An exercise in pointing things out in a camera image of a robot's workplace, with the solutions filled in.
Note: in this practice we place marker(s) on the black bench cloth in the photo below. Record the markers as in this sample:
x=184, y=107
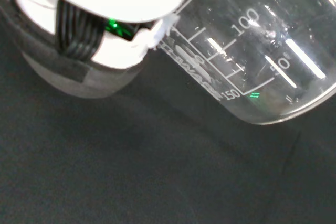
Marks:
x=131, y=169

